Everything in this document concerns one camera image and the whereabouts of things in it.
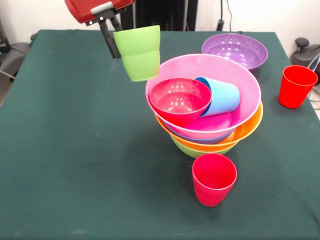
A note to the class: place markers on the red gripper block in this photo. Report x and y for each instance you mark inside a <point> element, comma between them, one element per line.
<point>100,7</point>

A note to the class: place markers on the green cup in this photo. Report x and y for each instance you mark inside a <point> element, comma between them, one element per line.
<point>140,55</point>

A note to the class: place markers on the small crimson pink bowl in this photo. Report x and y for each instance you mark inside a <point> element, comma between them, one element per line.
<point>180,100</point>

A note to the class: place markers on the large magenta bowl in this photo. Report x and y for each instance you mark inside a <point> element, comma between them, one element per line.
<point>212,67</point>

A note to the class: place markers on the purple bowl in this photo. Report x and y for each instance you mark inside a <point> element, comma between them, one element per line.
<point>235,45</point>

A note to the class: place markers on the blue cup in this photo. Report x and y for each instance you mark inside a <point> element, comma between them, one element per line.
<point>222,97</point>

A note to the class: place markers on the blue bowl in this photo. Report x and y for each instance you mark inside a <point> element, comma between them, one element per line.
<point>200,140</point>

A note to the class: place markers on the green bowl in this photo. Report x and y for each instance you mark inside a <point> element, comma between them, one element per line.
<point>195,152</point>

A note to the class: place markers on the large orange bowl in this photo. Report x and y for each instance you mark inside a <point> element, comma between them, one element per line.
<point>250,125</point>

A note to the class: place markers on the dark green tablecloth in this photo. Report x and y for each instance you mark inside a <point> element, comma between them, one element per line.
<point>75,200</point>

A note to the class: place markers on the crimson pink cup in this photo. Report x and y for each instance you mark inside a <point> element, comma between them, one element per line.
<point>212,190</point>

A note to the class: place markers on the red cup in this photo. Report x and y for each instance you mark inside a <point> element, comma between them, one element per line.
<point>295,90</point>

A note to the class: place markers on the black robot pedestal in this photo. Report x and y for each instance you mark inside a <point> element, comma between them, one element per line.
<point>170,15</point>

